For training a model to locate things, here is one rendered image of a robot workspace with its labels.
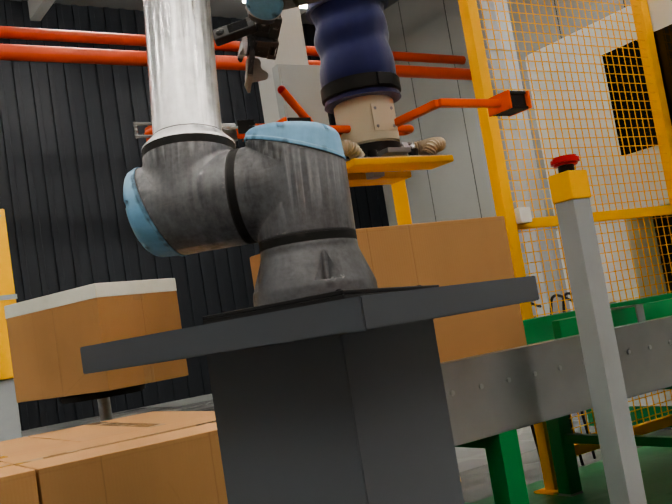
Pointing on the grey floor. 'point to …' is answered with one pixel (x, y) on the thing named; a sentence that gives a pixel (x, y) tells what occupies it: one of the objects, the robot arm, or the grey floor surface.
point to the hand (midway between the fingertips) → (241, 77)
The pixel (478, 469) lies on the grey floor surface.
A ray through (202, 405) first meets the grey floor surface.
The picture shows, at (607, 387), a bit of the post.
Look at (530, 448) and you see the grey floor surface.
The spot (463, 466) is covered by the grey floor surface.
